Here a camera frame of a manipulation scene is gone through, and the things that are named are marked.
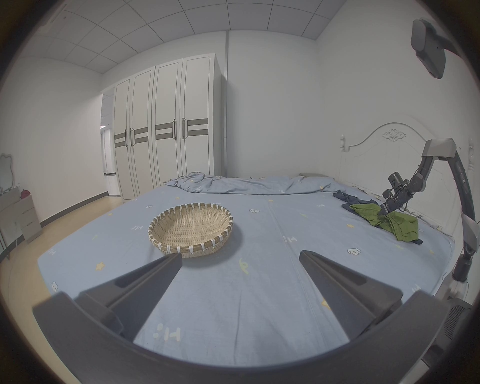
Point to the small red object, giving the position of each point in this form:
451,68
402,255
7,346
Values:
25,194

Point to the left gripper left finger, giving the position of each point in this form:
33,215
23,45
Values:
142,296

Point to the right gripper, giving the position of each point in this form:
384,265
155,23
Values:
399,197

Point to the round woven basket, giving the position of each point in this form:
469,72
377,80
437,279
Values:
187,225

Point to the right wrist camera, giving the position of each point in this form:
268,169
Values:
387,194

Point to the bed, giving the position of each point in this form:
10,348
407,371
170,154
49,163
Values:
262,232

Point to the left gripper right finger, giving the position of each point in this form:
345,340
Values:
337,296

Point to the pale dressing table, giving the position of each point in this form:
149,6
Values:
22,217

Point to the cloud-shaped mirror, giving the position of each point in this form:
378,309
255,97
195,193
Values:
5,174

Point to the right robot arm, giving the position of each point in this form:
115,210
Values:
463,183

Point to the pale blue quilt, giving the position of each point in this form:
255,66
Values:
243,185

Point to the green shorts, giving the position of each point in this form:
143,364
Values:
403,227

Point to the white vertical pipe cover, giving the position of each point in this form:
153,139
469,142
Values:
226,112

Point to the dark blue garment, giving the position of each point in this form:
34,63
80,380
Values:
342,196

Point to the white wardrobe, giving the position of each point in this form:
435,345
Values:
168,123

